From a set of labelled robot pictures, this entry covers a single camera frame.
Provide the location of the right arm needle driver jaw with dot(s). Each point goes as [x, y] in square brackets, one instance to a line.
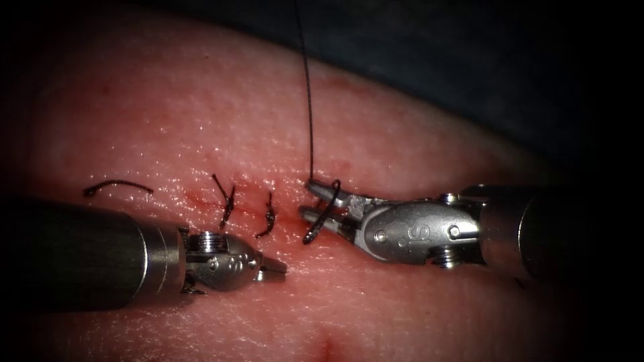
[329, 221]
[334, 195]

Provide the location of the left arm needle driver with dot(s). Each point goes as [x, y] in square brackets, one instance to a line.
[226, 261]

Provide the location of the left arm needle driver jaw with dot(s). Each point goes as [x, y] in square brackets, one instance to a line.
[266, 276]
[274, 264]

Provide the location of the right arm needle driver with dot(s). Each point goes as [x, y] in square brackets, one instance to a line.
[417, 231]

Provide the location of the dark left arm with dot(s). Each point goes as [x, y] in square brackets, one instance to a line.
[85, 254]

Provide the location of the dark right arm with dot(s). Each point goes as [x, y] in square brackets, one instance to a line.
[543, 234]

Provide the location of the black stitching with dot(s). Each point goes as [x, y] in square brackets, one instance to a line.
[227, 203]

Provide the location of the short cut-off black thread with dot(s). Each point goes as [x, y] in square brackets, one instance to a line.
[118, 183]

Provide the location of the tissue pad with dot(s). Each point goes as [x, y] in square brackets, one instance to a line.
[211, 115]

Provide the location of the dark blue-green cloth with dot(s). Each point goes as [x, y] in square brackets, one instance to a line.
[478, 55]

